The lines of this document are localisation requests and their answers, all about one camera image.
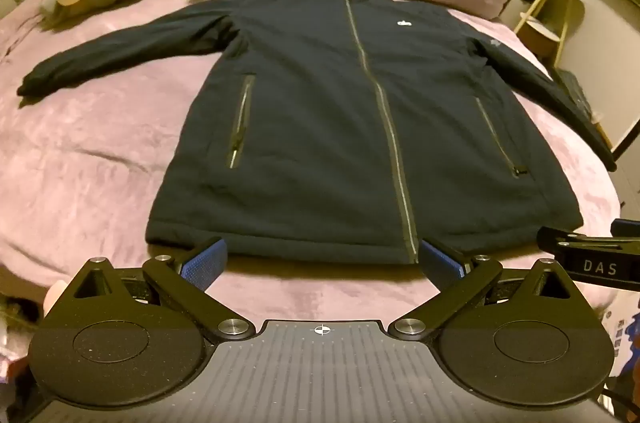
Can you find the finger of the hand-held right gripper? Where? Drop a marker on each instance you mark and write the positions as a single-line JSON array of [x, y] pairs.
[[565, 237]]

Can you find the yellow side table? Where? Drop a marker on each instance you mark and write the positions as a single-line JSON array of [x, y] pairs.
[[547, 18]]

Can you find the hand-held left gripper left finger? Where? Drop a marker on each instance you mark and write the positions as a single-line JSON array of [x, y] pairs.
[[205, 262]]

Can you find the dark navy zip jacket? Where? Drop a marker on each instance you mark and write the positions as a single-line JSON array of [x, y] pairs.
[[350, 113]]

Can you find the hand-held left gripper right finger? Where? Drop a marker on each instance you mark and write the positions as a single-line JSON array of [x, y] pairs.
[[441, 262]]

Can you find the purple bed sheet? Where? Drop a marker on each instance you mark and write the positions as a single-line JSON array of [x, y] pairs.
[[100, 183]]

